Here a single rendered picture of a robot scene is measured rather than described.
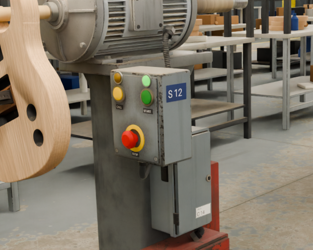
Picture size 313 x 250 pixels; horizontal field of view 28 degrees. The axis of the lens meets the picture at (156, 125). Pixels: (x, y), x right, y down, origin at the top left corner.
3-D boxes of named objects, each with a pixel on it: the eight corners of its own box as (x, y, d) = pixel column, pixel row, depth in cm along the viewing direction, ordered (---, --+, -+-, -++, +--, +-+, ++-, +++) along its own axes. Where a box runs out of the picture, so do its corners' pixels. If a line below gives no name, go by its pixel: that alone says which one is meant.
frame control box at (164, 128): (169, 156, 164) (165, 58, 159) (233, 169, 149) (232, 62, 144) (97, 177, 147) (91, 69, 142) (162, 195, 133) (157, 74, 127)
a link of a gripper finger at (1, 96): (-14, 96, 133) (-8, 92, 131) (6, 93, 137) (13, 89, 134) (-12, 102, 133) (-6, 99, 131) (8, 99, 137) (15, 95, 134)
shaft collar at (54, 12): (51, 25, 151) (45, 8, 151) (61, 15, 147) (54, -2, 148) (44, 25, 149) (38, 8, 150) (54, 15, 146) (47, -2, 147)
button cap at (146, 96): (145, 102, 133) (145, 89, 132) (155, 104, 131) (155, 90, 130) (141, 103, 132) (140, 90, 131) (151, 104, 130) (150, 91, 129)
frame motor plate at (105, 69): (153, 58, 192) (152, 46, 191) (213, 62, 175) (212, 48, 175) (58, 71, 167) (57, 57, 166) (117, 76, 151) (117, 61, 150)
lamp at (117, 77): (114, 84, 138) (113, 70, 137) (123, 85, 136) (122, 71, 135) (112, 84, 138) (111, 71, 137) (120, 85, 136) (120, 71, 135)
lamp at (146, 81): (142, 87, 132) (141, 73, 131) (152, 88, 130) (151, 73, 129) (139, 87, 131) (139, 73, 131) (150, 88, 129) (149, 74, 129)
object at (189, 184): (187, 215, 178) (181, 22, 167) (215, 223, 171) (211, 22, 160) (149, 230, 168) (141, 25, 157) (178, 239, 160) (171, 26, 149)
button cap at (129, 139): (132, 145, 139) (131, 127, 138) (145, 147, 136) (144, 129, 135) (119, 148, 136) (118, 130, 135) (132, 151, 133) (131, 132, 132)
